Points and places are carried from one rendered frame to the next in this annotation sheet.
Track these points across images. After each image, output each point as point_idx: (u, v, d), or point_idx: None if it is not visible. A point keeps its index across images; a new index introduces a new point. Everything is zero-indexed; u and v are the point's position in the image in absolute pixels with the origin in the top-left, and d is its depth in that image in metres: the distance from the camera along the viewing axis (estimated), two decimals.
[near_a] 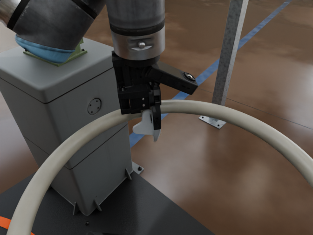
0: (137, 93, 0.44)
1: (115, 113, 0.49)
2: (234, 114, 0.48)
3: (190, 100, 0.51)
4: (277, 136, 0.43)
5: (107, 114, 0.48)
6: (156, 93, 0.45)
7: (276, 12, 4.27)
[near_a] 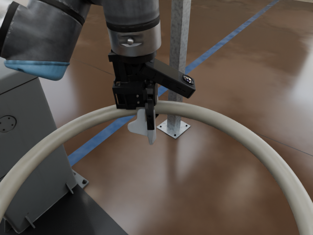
0: (130, 89, 0.45)
1: (111, 107, 0.49)
2: (229, 124, 0.44)
3: (188, 104, 0.49)
4: (269, 155, 0.39)
5: (103, 108, 0.49)
6: (150, 91, 0.45)
7: (258, 15, 4.22)
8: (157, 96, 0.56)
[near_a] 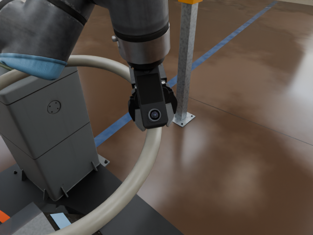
0: (130, 77, 0.48)
1: None
2: (111, 64, 0.60)
3: (83, 55, 0.63)
4: None
5: (15, 69, 0.62)
6: (132, 91, 0.46)
7: (256, 17, 4.48)
8: (173, 111, 0.52)
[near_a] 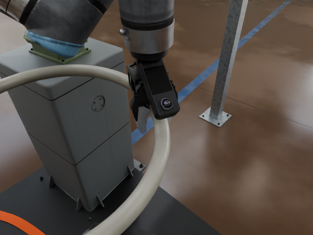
0: (131, 75, 0.48)
1: (0, 80, 0.57)
2: (101, 70, 0.60)
3: (69, 64, 0.62)
4: (130, 81, 0.56)
5: None
6: (137, 87, 0.46)
7: (276, 12, 4.30)
8: None
